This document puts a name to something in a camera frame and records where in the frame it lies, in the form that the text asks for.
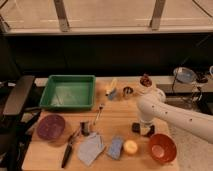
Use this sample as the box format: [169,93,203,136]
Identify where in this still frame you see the black handled knife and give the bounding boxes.
[61,128,80,168]

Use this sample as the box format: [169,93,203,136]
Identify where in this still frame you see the light blue cloth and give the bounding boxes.
[77,132,105,166]

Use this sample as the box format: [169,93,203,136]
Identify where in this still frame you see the blue sponge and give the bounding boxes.
[107,136,124,160]

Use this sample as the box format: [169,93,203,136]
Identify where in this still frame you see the red bowl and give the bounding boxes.
[148,134,177,164]

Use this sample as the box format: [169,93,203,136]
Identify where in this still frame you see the silver fork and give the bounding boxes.
[92,103,105,125]

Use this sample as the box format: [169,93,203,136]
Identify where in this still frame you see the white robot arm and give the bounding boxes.
[137,89,213,144]

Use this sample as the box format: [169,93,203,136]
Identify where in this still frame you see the black eraser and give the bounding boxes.
[131,122,156,138]

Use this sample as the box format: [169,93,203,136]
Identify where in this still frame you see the small black metal cup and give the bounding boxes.
[80,121,90,136]

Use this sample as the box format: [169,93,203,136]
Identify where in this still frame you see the black chair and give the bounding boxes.
[0,75,40,171]

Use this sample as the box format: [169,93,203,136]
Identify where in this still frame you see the green plastic tray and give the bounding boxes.
[39,75,96,110]

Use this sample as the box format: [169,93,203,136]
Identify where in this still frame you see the blue grey bowl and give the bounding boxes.
[173,67,196,83]

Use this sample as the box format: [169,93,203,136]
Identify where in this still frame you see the purple round plate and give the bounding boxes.
[36,114,65,141]

